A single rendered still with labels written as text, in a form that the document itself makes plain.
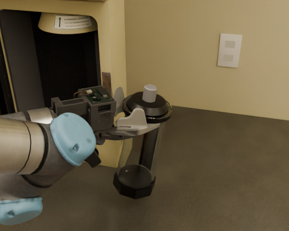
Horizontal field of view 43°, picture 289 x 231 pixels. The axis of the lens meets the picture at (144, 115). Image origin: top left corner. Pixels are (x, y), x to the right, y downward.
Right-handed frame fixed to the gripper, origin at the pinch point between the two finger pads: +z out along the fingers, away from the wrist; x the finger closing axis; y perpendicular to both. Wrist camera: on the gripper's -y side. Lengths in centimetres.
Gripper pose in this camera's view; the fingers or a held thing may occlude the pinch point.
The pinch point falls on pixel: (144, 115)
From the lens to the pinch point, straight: 79.9
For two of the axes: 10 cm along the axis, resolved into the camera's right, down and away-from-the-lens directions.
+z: 8.8, -1.9, 4.4
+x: -4.7, -5.0, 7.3
